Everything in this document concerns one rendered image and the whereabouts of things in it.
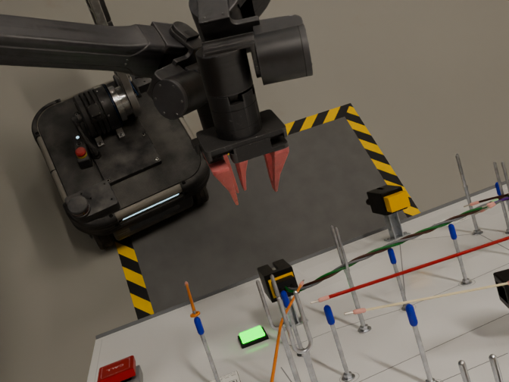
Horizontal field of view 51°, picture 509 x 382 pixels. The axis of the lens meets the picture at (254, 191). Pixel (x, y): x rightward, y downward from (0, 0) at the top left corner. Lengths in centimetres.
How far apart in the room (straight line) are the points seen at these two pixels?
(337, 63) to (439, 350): 211
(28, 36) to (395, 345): 58
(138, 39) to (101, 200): 116
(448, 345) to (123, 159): 155
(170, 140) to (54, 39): 133
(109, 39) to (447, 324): 57
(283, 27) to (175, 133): 146
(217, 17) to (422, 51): 221
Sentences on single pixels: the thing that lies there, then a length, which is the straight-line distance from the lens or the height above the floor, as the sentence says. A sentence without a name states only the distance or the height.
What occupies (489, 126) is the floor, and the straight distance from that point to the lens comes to 258.
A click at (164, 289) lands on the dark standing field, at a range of 202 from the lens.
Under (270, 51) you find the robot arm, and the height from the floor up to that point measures 145.
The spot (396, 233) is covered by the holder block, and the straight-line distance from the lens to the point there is 108.
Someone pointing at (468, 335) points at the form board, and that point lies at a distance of 66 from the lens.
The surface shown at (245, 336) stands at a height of 111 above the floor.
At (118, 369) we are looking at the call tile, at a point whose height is 113.
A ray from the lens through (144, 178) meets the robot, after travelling 196.
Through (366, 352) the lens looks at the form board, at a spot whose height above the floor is 123.
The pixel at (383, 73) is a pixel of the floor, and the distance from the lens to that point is 263.
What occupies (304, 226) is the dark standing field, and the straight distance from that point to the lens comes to 210.
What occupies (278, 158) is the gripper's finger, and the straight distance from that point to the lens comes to 66.
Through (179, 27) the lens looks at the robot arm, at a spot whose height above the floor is 131.
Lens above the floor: 187
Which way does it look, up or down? 59 degrees down
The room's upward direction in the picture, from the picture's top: straight up
